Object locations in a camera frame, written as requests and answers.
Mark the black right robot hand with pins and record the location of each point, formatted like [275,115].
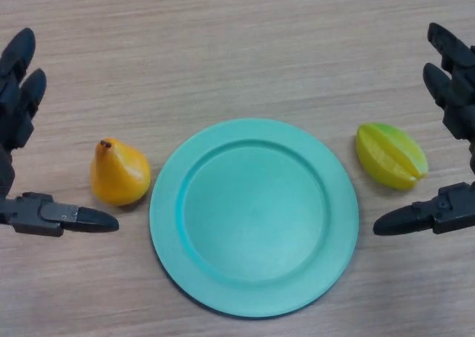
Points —
[460,103]

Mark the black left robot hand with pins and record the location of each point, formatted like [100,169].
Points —
[18,107]

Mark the yellow pear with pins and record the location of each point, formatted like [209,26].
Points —
[118,177]

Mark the green round plate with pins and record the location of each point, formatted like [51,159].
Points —
[256,211]

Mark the yellow-green starfruit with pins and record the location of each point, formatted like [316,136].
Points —
[389,155]

